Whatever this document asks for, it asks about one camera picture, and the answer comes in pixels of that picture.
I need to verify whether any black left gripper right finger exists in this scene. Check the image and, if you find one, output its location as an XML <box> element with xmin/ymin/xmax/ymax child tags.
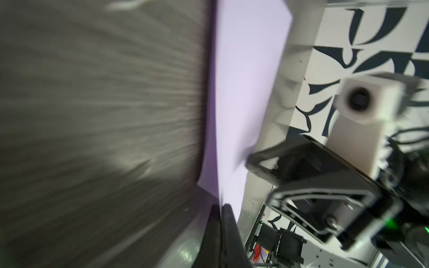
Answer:
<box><xmin>221</xmin><ymin>204</ymin><xmax>252</xmax><ymax>268</ymax></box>

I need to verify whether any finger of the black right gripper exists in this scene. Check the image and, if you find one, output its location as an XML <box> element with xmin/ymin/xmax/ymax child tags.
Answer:
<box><xmin>246</xmin><ymin>135</ymin><xmax>380</xmax><ymax>191</ymax></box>

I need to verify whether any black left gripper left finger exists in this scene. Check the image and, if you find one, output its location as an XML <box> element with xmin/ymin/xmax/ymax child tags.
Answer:
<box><xmin>192</xmin><ymin>204</ymin><xmax>222</xmax><ymax>268</ymax></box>

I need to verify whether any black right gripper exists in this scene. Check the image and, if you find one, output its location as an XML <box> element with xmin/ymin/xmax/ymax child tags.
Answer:
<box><xmin>267</xmin><ymin>149</ymin><xmax>429</xmax><ymax>268</ymax></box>

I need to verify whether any lilac square paper sheet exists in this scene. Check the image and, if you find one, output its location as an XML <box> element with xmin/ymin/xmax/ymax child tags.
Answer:
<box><xmin>198</xmin><ymin>1</ymin><xmax>293</xmax><ymax>218</ymax></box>

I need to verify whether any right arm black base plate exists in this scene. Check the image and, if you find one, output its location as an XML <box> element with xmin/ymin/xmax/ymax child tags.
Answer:
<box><xmin>245</xmin><ymin>206</ymin><xmax>306</xmax><ymax>268</ymax></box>

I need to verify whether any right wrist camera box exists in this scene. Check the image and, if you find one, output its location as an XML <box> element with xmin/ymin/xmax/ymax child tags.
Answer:
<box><xmin>326</xmin><ymin>73</ymin><xmax>422</xmax><ymax>178</ymax></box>

